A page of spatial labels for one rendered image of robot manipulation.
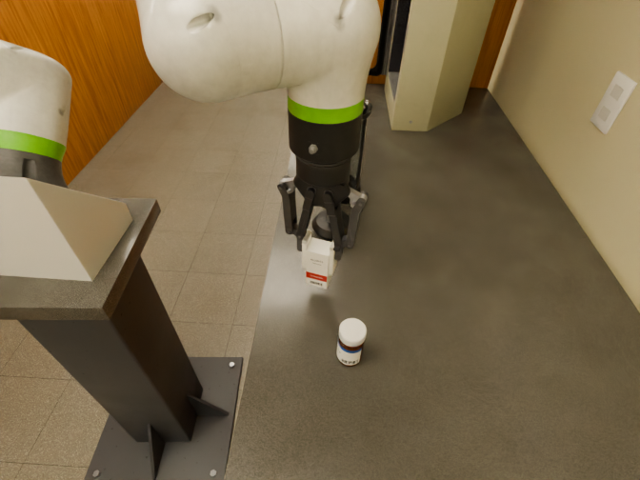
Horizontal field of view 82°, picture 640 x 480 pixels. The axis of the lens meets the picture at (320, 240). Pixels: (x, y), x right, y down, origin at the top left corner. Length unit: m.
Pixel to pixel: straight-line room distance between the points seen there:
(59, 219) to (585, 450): 0.87
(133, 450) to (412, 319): 1.24
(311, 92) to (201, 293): 1.63
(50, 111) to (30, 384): 1.38
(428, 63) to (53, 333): 1.15
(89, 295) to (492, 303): 0.75
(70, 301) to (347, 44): 0.65
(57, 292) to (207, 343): 1.04
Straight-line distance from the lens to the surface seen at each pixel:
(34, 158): 0.82
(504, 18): 1.59
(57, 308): 0.82
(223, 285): 1.97
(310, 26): 0.39
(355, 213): 0.54
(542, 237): 0.96
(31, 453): 1.85
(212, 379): 1.69
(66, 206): 0.76
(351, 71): 0.42
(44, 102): 0.85
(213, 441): 1.59
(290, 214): 0.58
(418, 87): 1.19
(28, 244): 0.82
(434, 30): 1.14
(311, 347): 0.64
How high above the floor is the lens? 1.50
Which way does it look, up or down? 44 degrees down
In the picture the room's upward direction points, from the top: 2 degrees clockwise
